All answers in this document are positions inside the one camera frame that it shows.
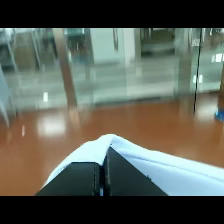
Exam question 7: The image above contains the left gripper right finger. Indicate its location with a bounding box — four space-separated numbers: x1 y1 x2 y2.
102 146 168 197

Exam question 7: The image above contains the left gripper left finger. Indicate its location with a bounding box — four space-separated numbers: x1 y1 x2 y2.
35 161 102 197

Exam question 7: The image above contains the white garment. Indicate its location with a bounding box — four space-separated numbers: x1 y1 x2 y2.
43 133 224 197

